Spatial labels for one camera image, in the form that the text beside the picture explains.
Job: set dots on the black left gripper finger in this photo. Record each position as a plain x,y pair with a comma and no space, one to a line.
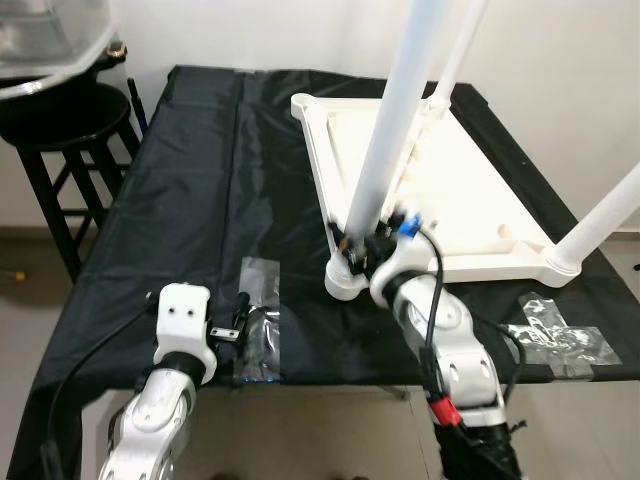
244,312

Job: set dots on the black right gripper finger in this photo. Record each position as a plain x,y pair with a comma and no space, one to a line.
348,243

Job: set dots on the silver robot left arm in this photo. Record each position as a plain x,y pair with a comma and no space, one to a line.
150,425

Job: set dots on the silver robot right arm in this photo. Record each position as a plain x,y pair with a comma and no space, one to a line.
450,350

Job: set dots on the clear tape patch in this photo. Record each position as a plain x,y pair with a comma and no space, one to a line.
260,290
560,335

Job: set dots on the white plastic table top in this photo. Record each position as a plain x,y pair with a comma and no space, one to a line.
470,200

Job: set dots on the grey robot left leg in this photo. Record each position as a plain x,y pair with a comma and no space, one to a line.
228,476

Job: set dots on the yellow screwdriver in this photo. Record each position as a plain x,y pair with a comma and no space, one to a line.
10,273

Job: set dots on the dark blue thin rod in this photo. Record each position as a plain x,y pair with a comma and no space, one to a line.
137,100

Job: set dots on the black wooden stool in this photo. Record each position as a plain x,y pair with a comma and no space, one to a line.
60,120

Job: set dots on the black round basin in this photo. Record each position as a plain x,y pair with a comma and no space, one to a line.
100,70

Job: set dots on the copper round knob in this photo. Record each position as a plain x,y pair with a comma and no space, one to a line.
119,45

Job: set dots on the clear plastic storage box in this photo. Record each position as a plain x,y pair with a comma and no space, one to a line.
40,35

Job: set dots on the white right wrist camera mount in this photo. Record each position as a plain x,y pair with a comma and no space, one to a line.
395,275

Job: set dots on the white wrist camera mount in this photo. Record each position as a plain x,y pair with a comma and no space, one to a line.
395,275
185,310

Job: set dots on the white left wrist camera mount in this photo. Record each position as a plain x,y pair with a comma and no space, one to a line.
185,310

